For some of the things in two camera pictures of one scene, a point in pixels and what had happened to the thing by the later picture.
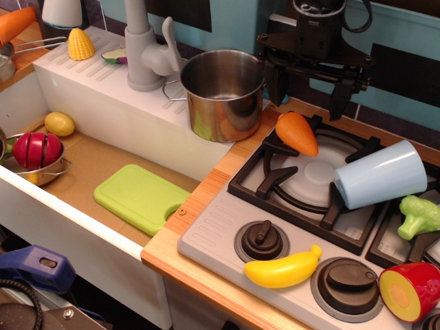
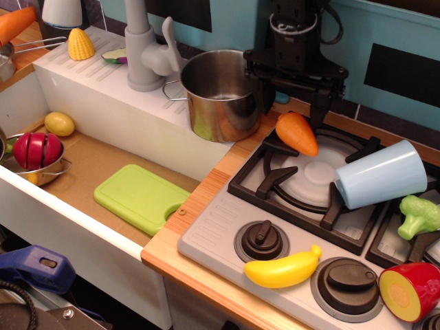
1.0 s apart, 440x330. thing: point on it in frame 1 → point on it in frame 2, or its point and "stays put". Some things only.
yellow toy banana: x=284 y=272 stays put
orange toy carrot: x=294 y=131 stays put
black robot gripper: x=318 y=47 → x=295 y=58
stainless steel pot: x=224 y=89 stays put
